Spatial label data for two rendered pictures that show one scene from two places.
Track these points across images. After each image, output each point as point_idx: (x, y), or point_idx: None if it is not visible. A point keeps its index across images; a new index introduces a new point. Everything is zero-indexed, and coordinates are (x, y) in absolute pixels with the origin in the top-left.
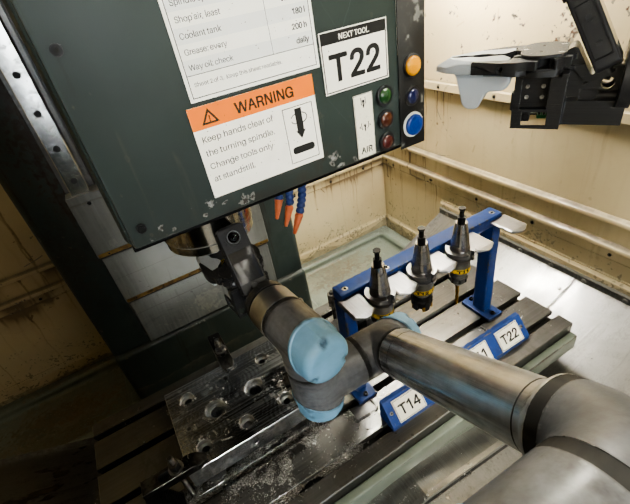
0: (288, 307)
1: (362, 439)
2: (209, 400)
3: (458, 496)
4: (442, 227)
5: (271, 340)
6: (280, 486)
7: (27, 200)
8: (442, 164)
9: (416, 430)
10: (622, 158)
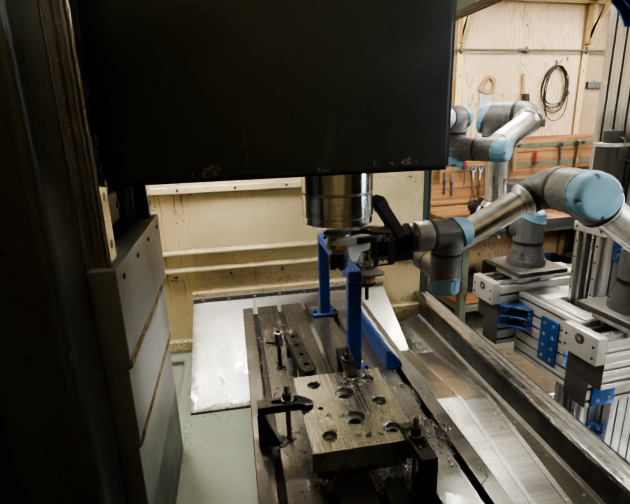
0: (436, 219)
1: (401, 380)
2: (342, 420)
3: (431, 390)
4: (209, 311)
5: (445, 237)
6: (424, 424)
7: (67, 281)
8: (188, 257)
9: (404, 359)
10: None
